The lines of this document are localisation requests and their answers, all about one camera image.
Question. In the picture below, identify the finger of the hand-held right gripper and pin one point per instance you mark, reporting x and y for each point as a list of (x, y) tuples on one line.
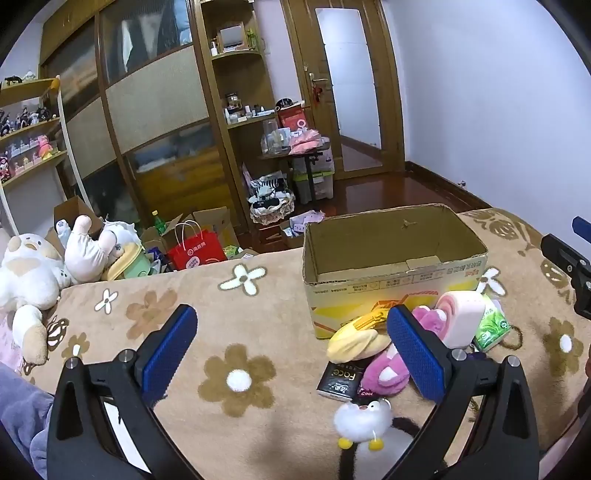
[(570, 261), (582, 227)]

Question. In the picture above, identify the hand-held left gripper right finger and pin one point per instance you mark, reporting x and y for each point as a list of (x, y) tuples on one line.
[(415, 355)]

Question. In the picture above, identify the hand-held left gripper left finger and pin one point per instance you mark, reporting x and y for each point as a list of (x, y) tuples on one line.
[(168, 350)]

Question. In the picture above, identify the pink white plush roll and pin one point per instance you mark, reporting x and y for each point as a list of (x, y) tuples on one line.
[(461, 318)]

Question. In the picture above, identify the pale yellow plush toy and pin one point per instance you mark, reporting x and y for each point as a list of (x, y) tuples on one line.
[(355, 341)]

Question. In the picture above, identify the black tissue pack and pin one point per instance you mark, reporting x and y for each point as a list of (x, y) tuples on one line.
[(339, 381)]

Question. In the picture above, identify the green tissue pack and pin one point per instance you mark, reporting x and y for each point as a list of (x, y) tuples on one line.
[(491, 330)]

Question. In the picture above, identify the pink plush paw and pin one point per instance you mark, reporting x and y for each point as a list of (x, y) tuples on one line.
[(383, 374)]

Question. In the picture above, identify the dark purple packet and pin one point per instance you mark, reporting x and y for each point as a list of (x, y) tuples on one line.
[(366, 396)]

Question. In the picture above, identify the white fluffy chick plush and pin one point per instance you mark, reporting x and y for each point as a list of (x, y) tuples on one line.
[(360, 420)]

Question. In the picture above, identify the red paper bag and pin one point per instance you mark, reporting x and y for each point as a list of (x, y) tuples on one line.
[(196, 254)]

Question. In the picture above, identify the green plastic bottle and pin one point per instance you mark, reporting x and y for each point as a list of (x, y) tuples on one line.
[(159, 224)]

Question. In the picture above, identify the brown cardboard box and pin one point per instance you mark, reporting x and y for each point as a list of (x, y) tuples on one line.
[(217, 226), (74, 210)]

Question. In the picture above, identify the large white plush dog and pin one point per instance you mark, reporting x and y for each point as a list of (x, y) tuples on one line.
[(27, 277)]

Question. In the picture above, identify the purple grey clothing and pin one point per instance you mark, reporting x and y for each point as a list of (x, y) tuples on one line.
[(23, 415)]

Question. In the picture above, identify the lace trimmed basket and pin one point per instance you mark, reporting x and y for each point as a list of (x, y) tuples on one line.
[(272, 212)]

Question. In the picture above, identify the pink cloth pieces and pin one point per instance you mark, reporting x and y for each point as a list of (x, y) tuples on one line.
[(307, 219)]

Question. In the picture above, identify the clear storage bins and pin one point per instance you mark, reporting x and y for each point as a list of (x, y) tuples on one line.
[(323, 182)]

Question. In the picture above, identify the small side table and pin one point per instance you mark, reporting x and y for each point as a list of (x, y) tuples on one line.
[(304, 157)]

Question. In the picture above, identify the clear plastic jar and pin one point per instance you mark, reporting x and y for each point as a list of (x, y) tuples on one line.
[(270, 138)]

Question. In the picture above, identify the pink folded cloth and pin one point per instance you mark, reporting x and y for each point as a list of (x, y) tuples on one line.
[(307, 141)]

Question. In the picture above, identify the wooden sliding door wardrobe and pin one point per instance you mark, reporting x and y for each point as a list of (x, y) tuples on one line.
[(152, 106)]

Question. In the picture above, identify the red gift box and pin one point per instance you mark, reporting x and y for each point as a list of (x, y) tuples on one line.
[(293, 120)]

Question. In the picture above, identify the figurine display shelf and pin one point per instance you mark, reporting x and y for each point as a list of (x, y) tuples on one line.
[(27, 129)]

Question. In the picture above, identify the wooden door with glass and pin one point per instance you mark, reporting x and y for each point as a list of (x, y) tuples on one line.
[(351, 78)]

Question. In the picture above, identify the wooden corner shelf unit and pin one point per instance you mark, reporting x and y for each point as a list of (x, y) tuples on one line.
[(240, 64)]

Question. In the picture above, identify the small framed mirror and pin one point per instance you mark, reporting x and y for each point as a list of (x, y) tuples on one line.
[(232, 36)]

